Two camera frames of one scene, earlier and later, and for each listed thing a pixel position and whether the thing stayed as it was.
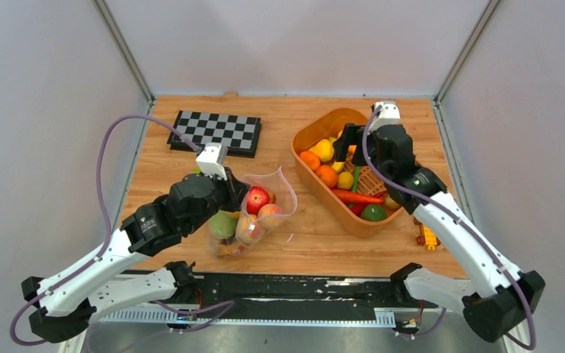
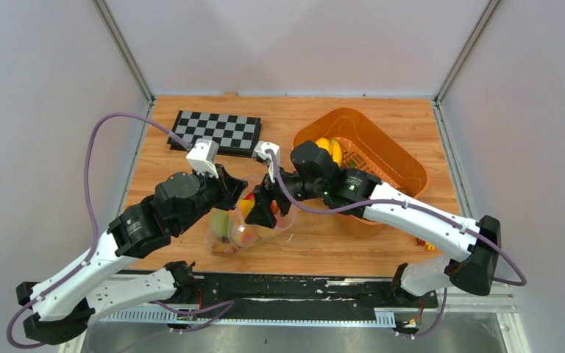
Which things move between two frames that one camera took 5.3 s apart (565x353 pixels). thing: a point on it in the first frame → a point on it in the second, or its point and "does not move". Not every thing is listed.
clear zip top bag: (268, 200) does not move
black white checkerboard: (240, 134) does not move
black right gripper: (352, 137) → (261, 212)
